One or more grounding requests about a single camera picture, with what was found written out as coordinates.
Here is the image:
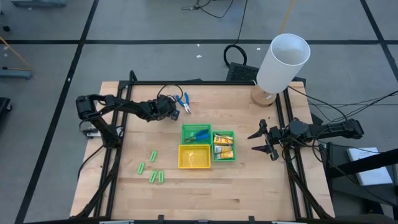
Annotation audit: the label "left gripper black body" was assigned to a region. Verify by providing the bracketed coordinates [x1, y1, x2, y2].
[149, 94, 181, 122]

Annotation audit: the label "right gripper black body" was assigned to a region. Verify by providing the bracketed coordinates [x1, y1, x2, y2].
[260, 119, 293, 162]

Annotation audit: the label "blue-handled pliers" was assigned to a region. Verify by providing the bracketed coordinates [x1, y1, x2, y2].
[175, 91, 192, 114]
[185, 129, 210, 144]

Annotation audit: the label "small green plastic basket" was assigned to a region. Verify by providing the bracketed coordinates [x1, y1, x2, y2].
[211, 130, 237, 162]

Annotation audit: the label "large green plastic basket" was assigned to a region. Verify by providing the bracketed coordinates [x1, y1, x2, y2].
[182, 123, 212, 146]

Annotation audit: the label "round wooden lamp base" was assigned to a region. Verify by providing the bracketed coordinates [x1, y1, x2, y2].
[250, 85, 277, 108]

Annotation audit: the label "yellow plastic basket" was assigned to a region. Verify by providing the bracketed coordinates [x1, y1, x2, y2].
[178, 144, 211, 169]

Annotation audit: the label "black mesh box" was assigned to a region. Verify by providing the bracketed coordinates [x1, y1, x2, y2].
[226, 62, 261, 82]

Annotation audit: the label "white cylindrical lamp shade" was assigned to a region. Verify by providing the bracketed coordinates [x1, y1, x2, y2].
[256, 33, 311, 95]

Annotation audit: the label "black side cart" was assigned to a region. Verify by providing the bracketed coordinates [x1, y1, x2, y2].
[323, 141, 398, 215]

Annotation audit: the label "black diagonal bar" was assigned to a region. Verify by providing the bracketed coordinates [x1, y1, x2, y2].
[329, 148, 398, 179]

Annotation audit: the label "white book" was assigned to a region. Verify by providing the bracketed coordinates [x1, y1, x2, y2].
[346, 146, 394, 187]

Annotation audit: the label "grey floor bar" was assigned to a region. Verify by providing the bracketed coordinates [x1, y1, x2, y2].
[0, 68, 34, 80]
[11, 0, 68, 9]

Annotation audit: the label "black chair base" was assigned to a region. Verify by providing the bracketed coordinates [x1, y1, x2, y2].
[0, 96, 13, 125]

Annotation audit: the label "black aluminium table frame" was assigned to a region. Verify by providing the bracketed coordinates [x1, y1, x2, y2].
[71, 70, 335, 224]

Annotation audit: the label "black coiled floor cable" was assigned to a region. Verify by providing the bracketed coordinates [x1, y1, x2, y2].
[223, 0, 249, 67]

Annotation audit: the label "thin black floor cable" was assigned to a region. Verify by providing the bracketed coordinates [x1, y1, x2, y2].
[182, 0, 234, 19]

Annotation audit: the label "yellow floor cable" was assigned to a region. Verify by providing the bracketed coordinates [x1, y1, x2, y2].
[279, 0, 295, 35]

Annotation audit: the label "yellow taut cable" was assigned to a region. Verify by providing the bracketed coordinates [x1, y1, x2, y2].
[0, 36, 32, 72]

